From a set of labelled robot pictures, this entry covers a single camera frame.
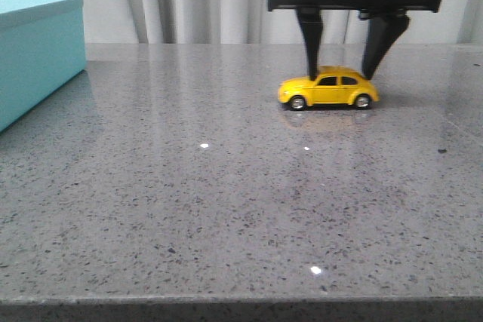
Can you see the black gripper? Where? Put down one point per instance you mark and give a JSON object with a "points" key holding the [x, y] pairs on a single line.
{"points": [[388, 20]]}

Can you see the yellow toy beetle car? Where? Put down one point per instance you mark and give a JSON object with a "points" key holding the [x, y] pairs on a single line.
{"points": [[333, 85]]}

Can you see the blue storage box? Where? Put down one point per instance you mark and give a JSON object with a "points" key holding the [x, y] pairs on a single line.
{"points": [[42, 47]]}

